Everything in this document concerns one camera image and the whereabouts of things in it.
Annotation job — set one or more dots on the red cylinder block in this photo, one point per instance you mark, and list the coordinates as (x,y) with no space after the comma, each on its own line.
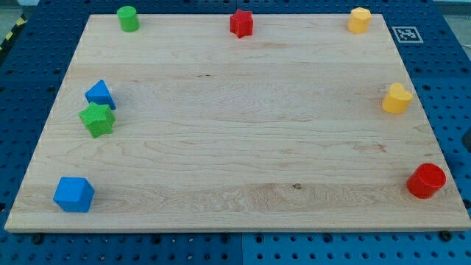
(426,180)

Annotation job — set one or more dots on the yellow heart block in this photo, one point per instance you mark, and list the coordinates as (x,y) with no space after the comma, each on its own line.
(397,99)

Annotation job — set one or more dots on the blue triangle block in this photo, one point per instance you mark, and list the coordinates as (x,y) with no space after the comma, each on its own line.
(100,95)

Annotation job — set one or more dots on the green cylinder block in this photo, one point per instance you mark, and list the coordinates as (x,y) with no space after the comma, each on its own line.
(128,18)

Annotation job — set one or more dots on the red star block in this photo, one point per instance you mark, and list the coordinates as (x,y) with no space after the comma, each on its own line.
(241,23)

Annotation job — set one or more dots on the light wooden board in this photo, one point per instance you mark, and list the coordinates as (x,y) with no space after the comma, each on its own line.
(281,131)

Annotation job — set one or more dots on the yellow hexagon block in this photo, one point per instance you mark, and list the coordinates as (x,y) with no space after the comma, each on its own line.
(359,20)

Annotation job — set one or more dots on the white fiducial marker tag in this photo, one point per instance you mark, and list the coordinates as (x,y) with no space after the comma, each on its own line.
(407,34)

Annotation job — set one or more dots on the green star block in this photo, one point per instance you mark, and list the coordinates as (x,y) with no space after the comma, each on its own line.
(97,119)

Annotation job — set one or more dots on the blue cube block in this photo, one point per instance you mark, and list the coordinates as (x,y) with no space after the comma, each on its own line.
(74,194)

